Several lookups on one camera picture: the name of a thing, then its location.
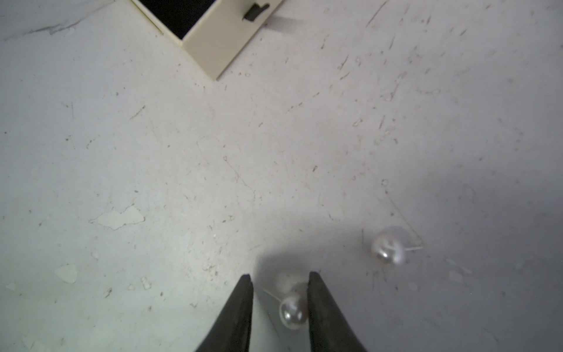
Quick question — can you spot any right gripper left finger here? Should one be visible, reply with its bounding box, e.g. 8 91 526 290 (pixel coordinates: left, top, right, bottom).
196 274 254 352

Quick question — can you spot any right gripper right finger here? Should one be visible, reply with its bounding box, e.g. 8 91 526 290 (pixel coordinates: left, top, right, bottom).
306 271 367 352

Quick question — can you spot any pearl earring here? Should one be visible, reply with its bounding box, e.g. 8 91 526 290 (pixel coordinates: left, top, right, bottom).
262 287 309 331
370 234 424 265

